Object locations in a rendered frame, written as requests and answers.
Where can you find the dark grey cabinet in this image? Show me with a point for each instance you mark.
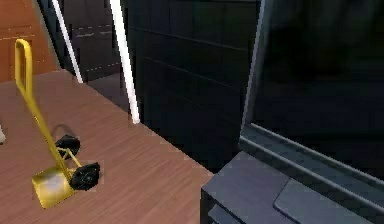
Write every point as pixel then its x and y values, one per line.
pixel 246 190

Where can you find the brown wooden cupboard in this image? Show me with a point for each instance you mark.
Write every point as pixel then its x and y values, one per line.
pixel 13 40

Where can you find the yellow hand truck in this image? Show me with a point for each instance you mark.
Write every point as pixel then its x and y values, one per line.
pixel 50 186

